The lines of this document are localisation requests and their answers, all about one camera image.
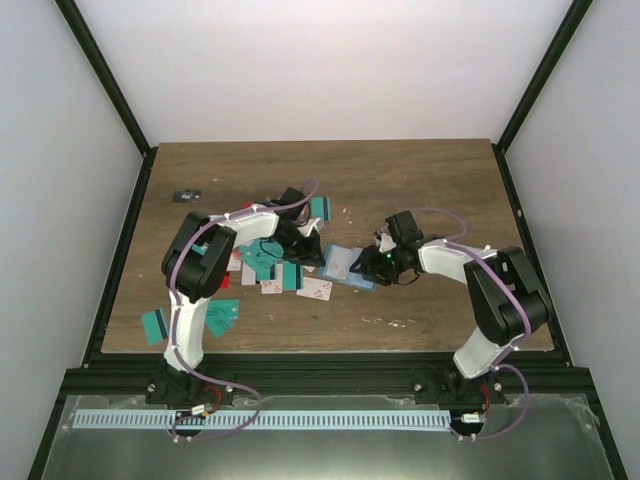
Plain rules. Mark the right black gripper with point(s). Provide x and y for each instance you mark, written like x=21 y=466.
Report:
x=368 y=256

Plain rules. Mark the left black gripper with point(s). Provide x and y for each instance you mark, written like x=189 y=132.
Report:
x=308 y=257

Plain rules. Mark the blue leather card holder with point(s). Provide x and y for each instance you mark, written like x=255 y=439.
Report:
x=355 y=280

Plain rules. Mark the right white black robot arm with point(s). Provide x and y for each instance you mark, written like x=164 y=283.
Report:
x=508 y=299

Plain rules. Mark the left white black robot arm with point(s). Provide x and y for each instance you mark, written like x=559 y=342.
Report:
x=195 y=266

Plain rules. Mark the teal striped card upright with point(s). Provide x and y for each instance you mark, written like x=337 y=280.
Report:
x=292 y=276

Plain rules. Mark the white card red pattern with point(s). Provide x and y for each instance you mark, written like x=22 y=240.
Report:
x=314 y=288

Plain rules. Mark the teal card with stripe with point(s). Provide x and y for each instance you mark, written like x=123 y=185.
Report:
x=321 y=208

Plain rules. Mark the teal VIP card centre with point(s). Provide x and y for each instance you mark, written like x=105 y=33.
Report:
x=261 y=254

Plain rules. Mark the teal vip card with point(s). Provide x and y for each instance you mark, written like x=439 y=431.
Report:
x=221 y=316
x=261 y=254

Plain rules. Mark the teal VIP card front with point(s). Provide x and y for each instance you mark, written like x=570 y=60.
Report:
x=221 y=316

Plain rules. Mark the small black card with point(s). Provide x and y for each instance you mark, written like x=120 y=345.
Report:
x=186 y=196

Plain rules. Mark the teal striped card left edge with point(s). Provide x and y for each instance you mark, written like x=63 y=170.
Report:
x=155 y=326

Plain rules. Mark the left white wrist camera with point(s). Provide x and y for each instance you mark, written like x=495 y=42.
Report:
x=311 y=227

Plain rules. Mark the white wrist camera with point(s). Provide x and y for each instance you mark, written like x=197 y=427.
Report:
x=383 y=240
x=311 y=227

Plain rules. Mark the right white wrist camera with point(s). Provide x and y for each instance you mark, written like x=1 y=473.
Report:
x=383 y=240

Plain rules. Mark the black aluminium frame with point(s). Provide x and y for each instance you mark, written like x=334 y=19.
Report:
x=315 y=373

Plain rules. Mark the light blue slotted rail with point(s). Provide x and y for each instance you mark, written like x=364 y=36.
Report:
x=287 y=420

